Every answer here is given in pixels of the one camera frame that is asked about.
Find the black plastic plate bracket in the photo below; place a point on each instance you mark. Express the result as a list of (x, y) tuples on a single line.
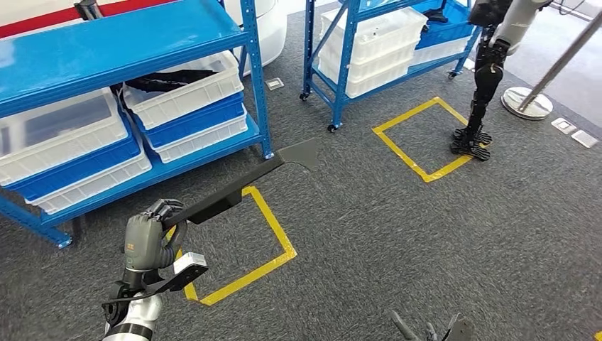
[(301, 153)]

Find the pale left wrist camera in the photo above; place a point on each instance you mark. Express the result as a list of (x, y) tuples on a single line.
[(190, 261)]

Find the red barrier belt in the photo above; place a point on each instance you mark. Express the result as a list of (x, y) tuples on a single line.
[(47, 21)]

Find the black and white humanoid robot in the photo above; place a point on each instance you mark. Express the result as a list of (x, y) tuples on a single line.
[(486, 80)]

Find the silver floor outlet plate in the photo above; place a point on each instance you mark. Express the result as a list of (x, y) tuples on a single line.
[(563, 126), (274, 84), (584, 139)]

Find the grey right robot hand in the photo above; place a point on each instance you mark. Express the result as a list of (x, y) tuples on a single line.
[(414, 336)]

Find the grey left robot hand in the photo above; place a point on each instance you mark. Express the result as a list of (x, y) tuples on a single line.
[(143, 240)]

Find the silver stanchion with round base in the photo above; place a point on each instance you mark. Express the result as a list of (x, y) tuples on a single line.
[(526, 103)]

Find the black plastic part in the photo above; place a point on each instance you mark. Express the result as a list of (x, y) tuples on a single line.
[(164, 80)]

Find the white car body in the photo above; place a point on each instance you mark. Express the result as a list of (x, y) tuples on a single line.
[(263, 28)]

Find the black left camera bracket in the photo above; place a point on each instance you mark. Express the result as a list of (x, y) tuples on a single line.
[(185, 278)]

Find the blue metal shelf rack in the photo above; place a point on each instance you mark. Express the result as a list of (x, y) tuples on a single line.
[(343, 70), (94, 52)]

